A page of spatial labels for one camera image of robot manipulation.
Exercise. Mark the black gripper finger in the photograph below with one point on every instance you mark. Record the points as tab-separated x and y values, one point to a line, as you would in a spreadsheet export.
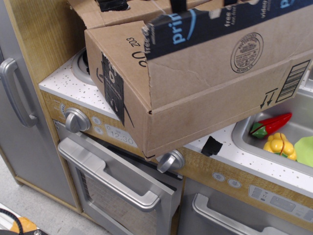
178	6

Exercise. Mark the large cardboard box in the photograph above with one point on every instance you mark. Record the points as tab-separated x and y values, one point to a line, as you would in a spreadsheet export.
172	78

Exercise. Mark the grey toy stove burner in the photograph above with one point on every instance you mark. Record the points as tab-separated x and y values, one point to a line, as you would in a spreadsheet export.
80	67

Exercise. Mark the black tape piece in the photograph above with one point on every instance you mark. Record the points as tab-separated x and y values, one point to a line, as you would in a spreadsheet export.
211	147

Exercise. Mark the red toy chili pepper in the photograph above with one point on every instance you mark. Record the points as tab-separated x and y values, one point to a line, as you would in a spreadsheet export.
266	127

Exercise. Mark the silver left oven knob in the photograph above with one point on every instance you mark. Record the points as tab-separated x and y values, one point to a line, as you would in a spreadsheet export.
76	120

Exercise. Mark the silver oven knob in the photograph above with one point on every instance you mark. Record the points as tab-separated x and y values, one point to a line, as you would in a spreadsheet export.
76	120
170	161

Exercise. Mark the silver right oven knob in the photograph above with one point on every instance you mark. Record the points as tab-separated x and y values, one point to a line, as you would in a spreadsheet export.
170	161

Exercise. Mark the yellow toy bell pepper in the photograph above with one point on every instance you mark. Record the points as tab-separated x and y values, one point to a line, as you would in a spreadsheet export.
280	145

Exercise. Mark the silver toy sink basin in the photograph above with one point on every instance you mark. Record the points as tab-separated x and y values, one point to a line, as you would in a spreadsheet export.
300	125

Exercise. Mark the green toy lettuce leaf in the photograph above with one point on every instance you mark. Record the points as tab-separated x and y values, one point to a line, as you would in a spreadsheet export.
304	150

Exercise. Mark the grey toy oven door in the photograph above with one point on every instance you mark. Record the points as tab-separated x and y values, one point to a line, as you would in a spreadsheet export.
121	192

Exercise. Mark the grey dishwasher door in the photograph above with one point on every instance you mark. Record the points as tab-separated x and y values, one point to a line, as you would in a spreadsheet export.
206	211

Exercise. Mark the grey toy fridge door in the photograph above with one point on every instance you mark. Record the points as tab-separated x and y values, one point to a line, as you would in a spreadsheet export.
26	144

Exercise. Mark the orange object on floor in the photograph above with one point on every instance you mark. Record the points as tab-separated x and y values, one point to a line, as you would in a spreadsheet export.
27	225

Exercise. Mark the grey fridge door handle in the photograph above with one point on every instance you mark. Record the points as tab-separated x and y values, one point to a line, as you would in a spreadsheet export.
7	69

